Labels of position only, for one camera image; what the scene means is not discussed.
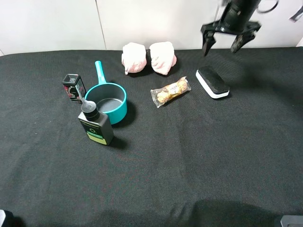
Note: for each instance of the small black tin box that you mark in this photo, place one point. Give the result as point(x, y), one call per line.
point(74, 87)

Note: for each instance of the gold wrapped chocolate pack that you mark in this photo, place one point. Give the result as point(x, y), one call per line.
point(162, 95)

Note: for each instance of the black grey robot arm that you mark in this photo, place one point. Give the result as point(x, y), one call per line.
point(235, 20)

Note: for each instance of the black bottle green label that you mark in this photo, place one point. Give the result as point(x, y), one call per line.
point(95, 123)

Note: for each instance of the grey base part left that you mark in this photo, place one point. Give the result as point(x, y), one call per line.
point(2, 218)

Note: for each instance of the black white board eraser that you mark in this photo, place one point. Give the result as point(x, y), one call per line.
point(212, 83)

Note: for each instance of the grey base part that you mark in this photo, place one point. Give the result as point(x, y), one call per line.
point(291, 221)
point(2, 218)

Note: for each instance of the teal saucepan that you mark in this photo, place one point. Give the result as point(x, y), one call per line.
point(110, 98)

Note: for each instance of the grey base part right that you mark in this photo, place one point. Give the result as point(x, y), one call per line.
point(291, 221)

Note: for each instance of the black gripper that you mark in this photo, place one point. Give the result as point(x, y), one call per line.
point(231, 28)

